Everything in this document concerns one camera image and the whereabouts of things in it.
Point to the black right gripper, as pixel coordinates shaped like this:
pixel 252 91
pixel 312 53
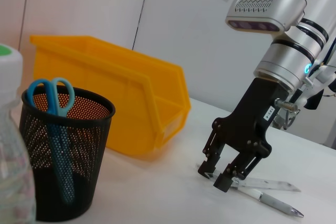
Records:
pixel 249 129

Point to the transparent plastic ruler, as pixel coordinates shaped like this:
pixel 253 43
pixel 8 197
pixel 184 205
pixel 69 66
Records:
pixel 275 185

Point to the white silver pen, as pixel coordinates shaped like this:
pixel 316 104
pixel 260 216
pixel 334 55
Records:
pixel 275 203

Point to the blue scissors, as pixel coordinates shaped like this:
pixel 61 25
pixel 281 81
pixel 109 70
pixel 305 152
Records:
pixel 59 134

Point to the clear water bottle green label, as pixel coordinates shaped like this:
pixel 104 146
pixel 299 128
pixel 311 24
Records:
pixel 10 155

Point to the black mesh pen holder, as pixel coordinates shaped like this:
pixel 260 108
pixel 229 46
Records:
pixel 86 171

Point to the yellow plastic bin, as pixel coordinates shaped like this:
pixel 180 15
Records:
pixel 126 98

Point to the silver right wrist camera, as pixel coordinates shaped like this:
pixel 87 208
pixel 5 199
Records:
pixel 265 9

